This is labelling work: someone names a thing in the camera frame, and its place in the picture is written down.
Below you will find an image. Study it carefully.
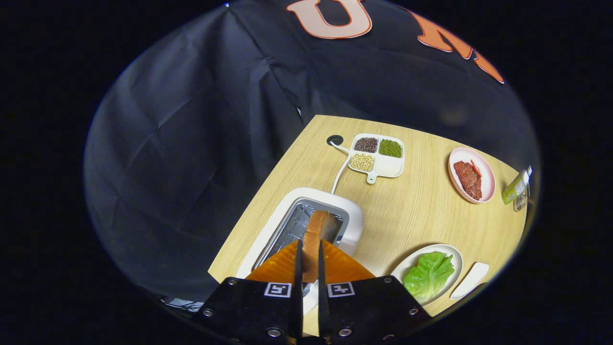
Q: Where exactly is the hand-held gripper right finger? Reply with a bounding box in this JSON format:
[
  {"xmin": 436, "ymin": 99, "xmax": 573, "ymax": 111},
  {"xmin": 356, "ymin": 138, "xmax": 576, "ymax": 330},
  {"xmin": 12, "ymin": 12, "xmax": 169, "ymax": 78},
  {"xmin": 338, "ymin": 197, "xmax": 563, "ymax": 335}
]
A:
[{"xmin": 318, "ymin": 240, "xmax": 431, "ymax": 345}]

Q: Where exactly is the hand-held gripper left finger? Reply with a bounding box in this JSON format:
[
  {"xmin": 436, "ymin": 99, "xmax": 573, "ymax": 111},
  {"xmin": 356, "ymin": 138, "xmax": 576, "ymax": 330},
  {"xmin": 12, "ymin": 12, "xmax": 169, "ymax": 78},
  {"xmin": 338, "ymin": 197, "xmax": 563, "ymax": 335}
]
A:
[{"xmin": 194, "ymin": 239, "xmax": 304, "ymax": 345}]

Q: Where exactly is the brown toasted bread slice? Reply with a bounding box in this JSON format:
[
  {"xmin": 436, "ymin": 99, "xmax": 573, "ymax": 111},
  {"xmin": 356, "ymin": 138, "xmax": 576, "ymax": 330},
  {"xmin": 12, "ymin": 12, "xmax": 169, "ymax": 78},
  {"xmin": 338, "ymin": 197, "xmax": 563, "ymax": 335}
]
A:
[{"xmin": 302, "ymin": 210, "xmax": 339, "ymax": 283}]

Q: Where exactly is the green lettuce leaf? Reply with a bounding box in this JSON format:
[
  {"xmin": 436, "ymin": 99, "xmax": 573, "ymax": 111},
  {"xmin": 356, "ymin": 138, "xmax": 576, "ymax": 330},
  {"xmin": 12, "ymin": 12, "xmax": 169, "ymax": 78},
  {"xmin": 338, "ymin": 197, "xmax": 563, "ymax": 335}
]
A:
[{"xmin": 403, "ymin": 252, "xmax": 454, "ymax": 304}]

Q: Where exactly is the white toaster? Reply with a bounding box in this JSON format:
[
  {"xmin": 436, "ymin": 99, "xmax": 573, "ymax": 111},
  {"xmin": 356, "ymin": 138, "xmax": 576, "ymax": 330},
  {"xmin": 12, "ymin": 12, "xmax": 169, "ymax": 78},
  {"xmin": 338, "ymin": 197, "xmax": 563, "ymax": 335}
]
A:
[{"xmin": 236, "ymin": 187, "xmax": 364, "ymax": 317}]

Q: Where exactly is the round white plate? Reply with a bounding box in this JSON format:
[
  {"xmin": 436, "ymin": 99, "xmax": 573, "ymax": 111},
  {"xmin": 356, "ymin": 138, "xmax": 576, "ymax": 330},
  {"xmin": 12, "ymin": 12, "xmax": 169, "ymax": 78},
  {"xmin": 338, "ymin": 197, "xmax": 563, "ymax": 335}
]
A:
[{"xmin": 391, "ymin": 244, "xmax": 464, "ymax": 307}]

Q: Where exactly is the small white plate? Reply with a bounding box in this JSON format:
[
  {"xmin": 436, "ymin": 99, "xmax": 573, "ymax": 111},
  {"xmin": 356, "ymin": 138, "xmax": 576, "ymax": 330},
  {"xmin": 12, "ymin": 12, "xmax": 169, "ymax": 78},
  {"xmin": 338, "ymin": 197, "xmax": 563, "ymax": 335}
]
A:
[{"xmin": 450, "ymin": 262, "xmax": 490, "ymax": 300}]

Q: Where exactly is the white divided dish with beans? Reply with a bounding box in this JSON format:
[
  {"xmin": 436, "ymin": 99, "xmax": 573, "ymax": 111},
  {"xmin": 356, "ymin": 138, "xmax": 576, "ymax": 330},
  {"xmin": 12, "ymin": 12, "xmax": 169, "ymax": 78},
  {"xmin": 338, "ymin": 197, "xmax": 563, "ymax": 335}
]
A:
[{"xmin": 348, "ymin": 133, "xmax": 405, "ymax": 184}]

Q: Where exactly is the brown meat slice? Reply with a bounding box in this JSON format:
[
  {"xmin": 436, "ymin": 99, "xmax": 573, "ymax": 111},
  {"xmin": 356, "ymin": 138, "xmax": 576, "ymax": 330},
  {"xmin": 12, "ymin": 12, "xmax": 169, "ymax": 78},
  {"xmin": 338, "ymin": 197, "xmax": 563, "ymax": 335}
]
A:
[
  {"xmin": 454, "ymin": 161, "xmax": 477, "ymax": 190},
  {"xmin": 465, "ymin": 175, "xmax": 482, "ymax": 200}
]

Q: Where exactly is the black backdrop cloth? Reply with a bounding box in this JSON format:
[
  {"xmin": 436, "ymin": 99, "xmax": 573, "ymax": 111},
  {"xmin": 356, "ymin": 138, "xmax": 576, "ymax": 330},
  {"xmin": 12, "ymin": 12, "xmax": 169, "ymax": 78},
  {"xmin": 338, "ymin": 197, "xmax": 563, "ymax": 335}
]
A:
[{"xmin": 84, "ymin": 0, "xmax": 542, "ymax": 307}]

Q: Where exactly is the pink plate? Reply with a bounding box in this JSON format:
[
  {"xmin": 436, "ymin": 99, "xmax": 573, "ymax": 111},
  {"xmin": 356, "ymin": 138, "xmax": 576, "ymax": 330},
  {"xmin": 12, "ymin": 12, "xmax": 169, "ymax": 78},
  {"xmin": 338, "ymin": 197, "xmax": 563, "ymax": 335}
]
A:
[{"xmin": 448, "ymin": 147, "xmax": 496, "ymax": 205}]

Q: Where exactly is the silver green drink bottle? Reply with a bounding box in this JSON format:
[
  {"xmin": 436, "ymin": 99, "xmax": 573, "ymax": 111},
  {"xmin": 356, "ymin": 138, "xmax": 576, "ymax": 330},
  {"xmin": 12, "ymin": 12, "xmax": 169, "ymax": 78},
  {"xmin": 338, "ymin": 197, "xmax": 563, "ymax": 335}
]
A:
[{"xmin": 501, "ymin": 165, "xmax": 533, "ymax": 205}]

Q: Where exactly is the white power cable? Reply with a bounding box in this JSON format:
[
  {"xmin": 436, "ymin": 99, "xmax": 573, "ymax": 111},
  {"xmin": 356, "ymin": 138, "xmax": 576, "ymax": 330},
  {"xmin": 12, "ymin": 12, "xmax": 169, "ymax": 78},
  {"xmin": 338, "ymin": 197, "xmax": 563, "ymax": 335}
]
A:
[{"xmin": 329, "ymin": 140, "xmax": 352, "ymax": 195}]

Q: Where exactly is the metal wire basket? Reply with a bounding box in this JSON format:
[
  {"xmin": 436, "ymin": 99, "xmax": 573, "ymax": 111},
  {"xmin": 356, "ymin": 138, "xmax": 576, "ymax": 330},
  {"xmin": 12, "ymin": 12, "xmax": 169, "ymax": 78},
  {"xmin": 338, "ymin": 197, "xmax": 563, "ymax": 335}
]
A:
[{"xmin": 513, "ymin": 187, "xmax": 532, "ymax": 212}]

